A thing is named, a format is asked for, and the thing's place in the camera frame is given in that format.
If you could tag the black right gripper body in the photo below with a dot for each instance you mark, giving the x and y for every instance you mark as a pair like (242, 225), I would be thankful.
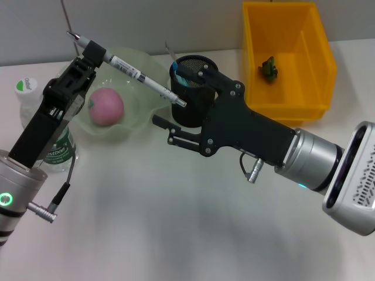
(240, 126)

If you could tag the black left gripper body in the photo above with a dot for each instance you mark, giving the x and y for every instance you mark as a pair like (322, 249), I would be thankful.
(58, 102)

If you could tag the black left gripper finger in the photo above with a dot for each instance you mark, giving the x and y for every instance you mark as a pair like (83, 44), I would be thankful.
(93, 54)

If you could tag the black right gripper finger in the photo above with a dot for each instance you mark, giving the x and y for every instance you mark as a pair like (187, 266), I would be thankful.
(175, 134)
(205, 76)

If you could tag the blue plastic scissors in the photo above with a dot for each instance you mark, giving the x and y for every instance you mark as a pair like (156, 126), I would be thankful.
(180, 76)

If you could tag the white grey ballpoint pen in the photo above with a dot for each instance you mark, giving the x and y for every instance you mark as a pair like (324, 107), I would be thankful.
(132, 71)

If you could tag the transparent plastic ruler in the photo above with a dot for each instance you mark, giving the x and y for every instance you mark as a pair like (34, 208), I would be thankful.
(170, 51)

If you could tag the pink peach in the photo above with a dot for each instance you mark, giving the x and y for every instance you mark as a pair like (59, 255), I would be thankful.
(107, 106)

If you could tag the clear green-label water bottle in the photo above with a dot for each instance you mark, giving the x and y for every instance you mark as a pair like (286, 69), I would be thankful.
(58, 152)

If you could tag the green toy frog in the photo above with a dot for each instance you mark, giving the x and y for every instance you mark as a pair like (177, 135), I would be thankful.
(268, 70)

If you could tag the black mesh pen holder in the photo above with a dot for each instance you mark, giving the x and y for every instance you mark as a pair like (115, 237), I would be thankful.
(190, 111)

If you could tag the pale green glass fruit plate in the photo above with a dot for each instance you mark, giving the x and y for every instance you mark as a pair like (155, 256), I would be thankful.
(132, 87)

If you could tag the yellow plastic bin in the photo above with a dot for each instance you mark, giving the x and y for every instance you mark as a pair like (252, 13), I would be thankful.
(293, 44)

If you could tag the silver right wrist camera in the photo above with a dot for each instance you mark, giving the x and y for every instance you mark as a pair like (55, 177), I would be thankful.
(351, 181)

